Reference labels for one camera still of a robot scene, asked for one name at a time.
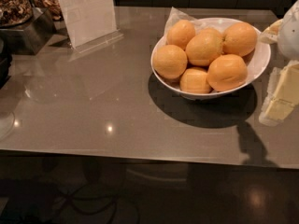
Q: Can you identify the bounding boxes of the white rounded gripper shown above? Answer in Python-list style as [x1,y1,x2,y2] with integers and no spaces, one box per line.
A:
[258,0,299,126]

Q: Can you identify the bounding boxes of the white ceramic bowl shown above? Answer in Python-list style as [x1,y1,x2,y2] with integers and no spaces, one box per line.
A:
[150,18,271,100]

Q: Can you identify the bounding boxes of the clear plastic wrap in bowl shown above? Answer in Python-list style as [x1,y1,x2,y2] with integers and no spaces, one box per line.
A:
[164,7,206,35]

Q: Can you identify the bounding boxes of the bowl of mixed nuts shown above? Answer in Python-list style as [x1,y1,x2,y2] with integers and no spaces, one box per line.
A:
[0,0,33,28]

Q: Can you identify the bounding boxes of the orange top right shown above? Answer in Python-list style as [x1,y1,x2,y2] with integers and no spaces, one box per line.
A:
[222,22,258,57]

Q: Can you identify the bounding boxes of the orange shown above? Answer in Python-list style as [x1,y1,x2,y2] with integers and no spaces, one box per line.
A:
[166,20,196,49]
[222,22,258,57]
[152,45,188,79]
[207,54,248,91]
[179,67,212,94]
[185,28,223,66]

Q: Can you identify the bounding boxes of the orange bottom right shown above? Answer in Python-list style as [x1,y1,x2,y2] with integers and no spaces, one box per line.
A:
[207,54,248,91]

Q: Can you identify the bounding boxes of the orange centre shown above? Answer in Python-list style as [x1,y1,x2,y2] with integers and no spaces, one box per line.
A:
[185,28,223,66]

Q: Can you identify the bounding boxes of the orange bottom middle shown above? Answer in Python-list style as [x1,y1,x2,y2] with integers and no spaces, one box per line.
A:
[179,67,212,94]

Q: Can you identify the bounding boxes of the orange top left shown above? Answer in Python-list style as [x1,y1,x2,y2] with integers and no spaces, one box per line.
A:
[166,20,196,49]

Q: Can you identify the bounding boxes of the clear acrylic sign holder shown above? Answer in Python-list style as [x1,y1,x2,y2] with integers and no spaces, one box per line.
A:
[58,0,123,53]

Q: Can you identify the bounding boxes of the dark metal tray stand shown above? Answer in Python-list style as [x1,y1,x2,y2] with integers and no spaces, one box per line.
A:
[0,7,56,55]

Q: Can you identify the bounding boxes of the black object left edge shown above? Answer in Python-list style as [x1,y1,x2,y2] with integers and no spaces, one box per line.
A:
[0,37,12,88]

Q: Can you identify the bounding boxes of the black cable under table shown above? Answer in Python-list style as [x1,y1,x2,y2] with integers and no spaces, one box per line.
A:
[46,159,141,224]

